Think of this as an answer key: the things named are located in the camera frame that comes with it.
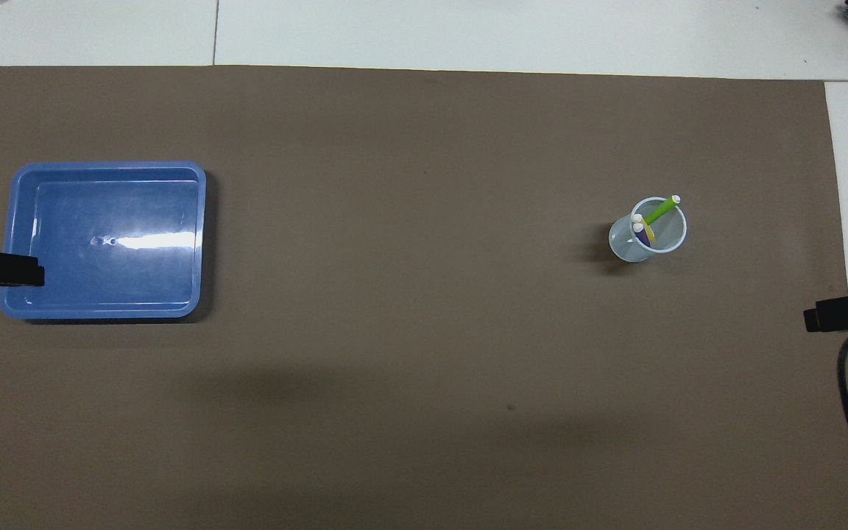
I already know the clear plastic cup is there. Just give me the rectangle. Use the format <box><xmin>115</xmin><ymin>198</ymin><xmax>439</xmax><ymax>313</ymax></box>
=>
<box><xmin>608</xmin><ymin>196</ymin><xmax>688</xmax><ymax>264</ymax></box>

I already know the green pen with white cap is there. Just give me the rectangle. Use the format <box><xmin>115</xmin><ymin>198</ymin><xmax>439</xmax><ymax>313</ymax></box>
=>
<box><xmin>643</xmin><ymin>194</ymin><xmax>682</xmax><ymax>226</ymax></box>

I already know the brown table mat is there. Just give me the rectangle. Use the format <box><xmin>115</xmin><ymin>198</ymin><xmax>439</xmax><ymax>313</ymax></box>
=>
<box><xmin>0</xmin><ymin>65</ymin><xmax>848</xmax><ymax>530</ymax></box>

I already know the blue plastic tray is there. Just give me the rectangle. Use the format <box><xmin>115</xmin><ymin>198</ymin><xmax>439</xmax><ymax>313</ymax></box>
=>
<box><xmin>0</xmin><ymin>161</ymin><xmax>208</xmax><ymax>323</ymax></box>

